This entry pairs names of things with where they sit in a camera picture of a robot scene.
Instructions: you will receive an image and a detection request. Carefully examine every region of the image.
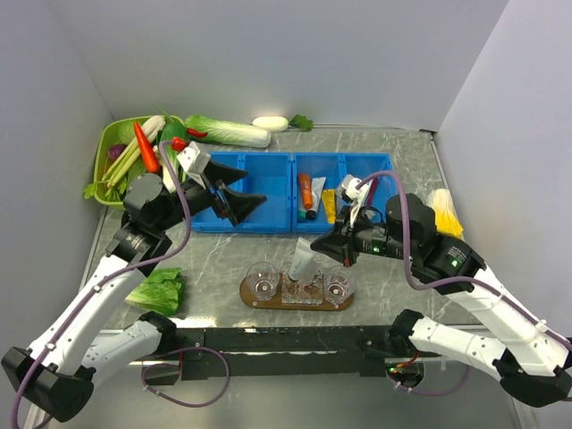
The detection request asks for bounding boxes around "yellow cap small tube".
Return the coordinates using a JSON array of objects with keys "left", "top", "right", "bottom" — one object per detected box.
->
[{"left": 322, "top": 189, "right": 337, "bottom": 224}]

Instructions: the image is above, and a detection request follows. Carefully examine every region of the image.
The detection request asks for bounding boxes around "bok choy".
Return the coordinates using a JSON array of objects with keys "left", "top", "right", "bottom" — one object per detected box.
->
[{"left": 156, "top": 120, "right": 186, "bottom": 193}]

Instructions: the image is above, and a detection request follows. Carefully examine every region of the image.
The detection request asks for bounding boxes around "left blue storage bin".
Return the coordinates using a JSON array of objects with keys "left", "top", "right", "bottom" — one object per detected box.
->
[{"left": 192, "top": 151, "right": 292, "bottom": 234}]

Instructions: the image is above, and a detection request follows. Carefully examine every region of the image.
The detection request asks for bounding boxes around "white toothpaste tube blue cap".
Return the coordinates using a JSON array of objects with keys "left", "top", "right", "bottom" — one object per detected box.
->
[{"left": 288, "top": 237, "right": 315, "bottom": 282}]

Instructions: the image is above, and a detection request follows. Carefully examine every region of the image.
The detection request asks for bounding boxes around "brown wooden oval tray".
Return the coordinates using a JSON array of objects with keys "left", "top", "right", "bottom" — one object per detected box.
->
[{"left": 240, "top": 273, "right": 354, "bottom": 312}]

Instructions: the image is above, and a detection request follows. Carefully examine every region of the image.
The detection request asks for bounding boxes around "orange toothpaste tube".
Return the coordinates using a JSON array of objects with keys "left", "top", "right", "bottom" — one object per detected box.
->
[{"left": 298, "top": 173, "right": 313, "bottom": 210}]

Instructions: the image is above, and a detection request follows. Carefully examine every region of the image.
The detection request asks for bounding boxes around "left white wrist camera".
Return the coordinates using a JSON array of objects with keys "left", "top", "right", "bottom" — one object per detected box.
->
[{"left": 177, "top": 141, "right": 211, "bottom": 177}]

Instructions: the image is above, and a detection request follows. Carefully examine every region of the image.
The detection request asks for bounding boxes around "black base frame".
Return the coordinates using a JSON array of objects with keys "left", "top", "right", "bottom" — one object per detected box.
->
[{"left": 140, "top": 325, "right": 416, "bottom": 381}]

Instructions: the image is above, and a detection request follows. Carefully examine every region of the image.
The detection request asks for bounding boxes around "clear plastic cup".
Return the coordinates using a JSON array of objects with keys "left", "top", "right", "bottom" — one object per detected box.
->
[
  {"left": 323, "top": 266, "right": 356, "bottom": 308},
  {"left": 246, "top": 261, "right": 280, "bottom": 300}
]

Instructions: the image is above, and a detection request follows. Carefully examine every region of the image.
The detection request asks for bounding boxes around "clear square organizer tray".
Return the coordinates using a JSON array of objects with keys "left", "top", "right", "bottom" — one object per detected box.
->
[{"left": 281, "top": 273, "right": 324, "bottom": 307}]

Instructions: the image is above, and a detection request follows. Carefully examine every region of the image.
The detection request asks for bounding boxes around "yellow baby cabbage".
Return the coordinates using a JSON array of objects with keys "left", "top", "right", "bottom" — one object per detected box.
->
[{"left": 426, "top": 189, "right": 463, "bottom": 239}]

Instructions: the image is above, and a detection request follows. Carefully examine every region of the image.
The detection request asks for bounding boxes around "red toothbrush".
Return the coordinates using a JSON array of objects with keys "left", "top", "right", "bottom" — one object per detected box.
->
[{"left": 367, "top": 178, "right": 378, "bottom": 204}]

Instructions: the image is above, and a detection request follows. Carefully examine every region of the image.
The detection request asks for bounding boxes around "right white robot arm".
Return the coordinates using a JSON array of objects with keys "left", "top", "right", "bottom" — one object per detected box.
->
[{"left": 311, "top": 193, "right": 571, "bottom": 408}]

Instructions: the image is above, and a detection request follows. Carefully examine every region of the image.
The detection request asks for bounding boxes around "napa cabbage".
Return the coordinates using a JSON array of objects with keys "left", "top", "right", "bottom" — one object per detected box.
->
[{"left": 184, "top": 114, "right": 272, "bottom": 148}]

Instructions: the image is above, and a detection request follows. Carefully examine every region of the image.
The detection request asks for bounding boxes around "red chili pepper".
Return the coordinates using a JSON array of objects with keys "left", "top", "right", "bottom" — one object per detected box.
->
[{"left": 187, "top": 128, "right": 208, "bottom": 139}]

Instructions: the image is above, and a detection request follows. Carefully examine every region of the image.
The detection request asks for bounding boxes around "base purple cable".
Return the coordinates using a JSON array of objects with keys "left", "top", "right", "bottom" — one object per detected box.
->
[{"left": 140, "top": 346, "right": 231, "bottom": 407}]

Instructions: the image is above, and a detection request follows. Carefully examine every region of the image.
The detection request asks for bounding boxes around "purple onion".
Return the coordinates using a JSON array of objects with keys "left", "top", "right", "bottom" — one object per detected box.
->
[{"left": 107, "top": 144, "right": 127, "bottom": 161}]

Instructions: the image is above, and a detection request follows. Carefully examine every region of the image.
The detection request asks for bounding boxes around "white red toothpaste tube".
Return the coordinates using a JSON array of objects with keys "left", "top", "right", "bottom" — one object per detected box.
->
[{"left": 307, "top": 270, "right": 324, "bottom": 290}]

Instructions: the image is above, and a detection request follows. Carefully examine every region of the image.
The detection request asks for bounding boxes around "white green leek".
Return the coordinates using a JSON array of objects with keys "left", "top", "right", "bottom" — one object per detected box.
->
[{"left": 98, "top": 115, "right": 165, "bottom": 184}]

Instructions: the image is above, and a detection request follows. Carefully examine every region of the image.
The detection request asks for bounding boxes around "green lettuce head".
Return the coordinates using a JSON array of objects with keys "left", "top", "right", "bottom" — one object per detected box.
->
[{"left": 124, "top": 268, "right": 186, "bottom": 316}]

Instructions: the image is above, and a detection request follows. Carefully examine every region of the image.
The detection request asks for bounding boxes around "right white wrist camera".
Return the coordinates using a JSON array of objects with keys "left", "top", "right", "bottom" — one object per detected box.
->
[{"left": 335, "top": 174, "right": 371, "bottom": 227}]

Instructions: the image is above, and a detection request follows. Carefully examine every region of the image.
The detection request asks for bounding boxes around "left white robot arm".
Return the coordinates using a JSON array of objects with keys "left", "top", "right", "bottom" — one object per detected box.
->
[{"left": 1, "top": 162, "right": 266, "bottom": 427}]

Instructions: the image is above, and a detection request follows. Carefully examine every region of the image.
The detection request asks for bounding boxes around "green plastic basket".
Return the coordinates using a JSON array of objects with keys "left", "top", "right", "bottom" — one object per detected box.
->
[{"left": 84, "top": 114, "right": 188, "bottom": 210}]

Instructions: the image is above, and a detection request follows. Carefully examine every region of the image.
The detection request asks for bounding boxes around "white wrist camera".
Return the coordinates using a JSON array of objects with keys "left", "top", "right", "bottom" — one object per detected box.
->
[
  {"left": 335, "top": 174, "right": 371, "bottom": 227},
  {"left": 177, "top": 141, "right": 211, "bottom": 177}
]

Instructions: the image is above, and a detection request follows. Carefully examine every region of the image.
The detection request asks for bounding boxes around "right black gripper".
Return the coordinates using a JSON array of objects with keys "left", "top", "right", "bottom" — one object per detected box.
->
[{"left": 310, "top": 203, "right": 416, "bottom": 266}]

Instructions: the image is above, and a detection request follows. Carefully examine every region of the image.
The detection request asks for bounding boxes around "green bean bunch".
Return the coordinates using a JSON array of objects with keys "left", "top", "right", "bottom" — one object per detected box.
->
[{"left": 105, "top": 158, "right": 147, "bottom": 202}]

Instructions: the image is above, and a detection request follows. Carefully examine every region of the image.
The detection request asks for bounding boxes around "silver white printed tube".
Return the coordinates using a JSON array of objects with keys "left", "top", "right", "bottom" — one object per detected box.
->
[{"left": 306, "top": 177, "right": 326, "bottom": 221}]

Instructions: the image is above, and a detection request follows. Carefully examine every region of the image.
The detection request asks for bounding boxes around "white radish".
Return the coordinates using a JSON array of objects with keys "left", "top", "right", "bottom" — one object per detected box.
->
[{"left": 252, "top": 114, "right": 314, "bottom": 132}]

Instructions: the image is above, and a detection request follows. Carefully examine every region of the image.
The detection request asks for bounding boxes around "right blue storage bin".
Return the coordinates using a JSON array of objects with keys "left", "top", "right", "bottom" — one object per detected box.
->
[{"left": 290, "top": 152, "right": 392, "bottom": 235}]

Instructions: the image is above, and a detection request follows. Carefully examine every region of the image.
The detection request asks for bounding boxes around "blue storage bin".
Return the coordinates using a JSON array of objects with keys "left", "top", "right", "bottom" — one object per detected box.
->
[
  {"left": 192, "top": 151, "right": 292, "bottom": 234},
  {"left": 290, "top": 152, "right": 392, "bottom": 235}
]

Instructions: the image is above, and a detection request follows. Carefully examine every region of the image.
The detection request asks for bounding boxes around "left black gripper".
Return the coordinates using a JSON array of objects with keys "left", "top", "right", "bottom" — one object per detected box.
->
[{"left": 154, "top": 158, "right": 265, "bottom": 231}]

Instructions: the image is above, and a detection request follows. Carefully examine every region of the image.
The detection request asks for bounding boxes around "aluminium rail frame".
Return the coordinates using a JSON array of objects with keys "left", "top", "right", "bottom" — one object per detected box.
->
[{"left": 22, "top": 357, "right": 126, "bottom": 429}]

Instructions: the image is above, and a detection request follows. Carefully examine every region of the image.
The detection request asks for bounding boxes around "orange carrot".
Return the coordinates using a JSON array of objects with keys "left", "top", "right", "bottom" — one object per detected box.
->
[{"left": 134, "top": 122, "right": 161, "bottom": 173}]

